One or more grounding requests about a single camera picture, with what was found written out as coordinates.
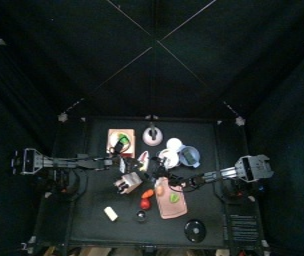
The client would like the pink yellow starfruit piece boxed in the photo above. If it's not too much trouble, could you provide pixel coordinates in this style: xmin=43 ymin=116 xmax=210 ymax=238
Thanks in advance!
xmin=137 ymin=150 xmax=152 ymax=172

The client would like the white bowl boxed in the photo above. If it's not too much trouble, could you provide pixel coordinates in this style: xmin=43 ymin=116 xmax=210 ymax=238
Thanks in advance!
xmin=157 ymin=148 xmax=181 ymax=170

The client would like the black toy utensil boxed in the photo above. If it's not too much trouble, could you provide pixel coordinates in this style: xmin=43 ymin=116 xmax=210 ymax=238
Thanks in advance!
xmin=109 ymin=139 xmax=125 ymax=155

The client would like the orange toy carrot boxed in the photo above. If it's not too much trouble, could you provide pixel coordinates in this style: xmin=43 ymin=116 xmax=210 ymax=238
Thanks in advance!
xmin=140 ymin=189 xmax=156 ymax=199

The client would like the small white cup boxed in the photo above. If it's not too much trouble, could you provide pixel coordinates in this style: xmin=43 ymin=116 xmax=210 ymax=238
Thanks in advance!
xmin=165 ymin=137 xmax=185 ymax=152

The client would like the green toy vegetable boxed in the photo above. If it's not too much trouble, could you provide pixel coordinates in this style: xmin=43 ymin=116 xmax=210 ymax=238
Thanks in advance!
xmin=117 ymin=133 xmax=131 ymax=145

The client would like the pink cutting board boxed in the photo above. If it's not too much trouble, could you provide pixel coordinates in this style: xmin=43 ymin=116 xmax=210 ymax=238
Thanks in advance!
xmin=153 ymin=176 xmax=189 ymax=220

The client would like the red toy tomato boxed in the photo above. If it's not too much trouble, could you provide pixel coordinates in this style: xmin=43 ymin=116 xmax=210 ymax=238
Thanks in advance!
xmin=139 ymin=198 xmax=152 ymax=211

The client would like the cream toy butter block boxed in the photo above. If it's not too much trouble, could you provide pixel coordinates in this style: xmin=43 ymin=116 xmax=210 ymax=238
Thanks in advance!
xmin=103 ymin=206 xmax=120 ymax=222

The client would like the black round lid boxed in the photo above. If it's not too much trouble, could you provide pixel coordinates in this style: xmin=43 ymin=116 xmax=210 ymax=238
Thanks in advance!
xmin=183 ymin=218 xmax=207 ymax=244

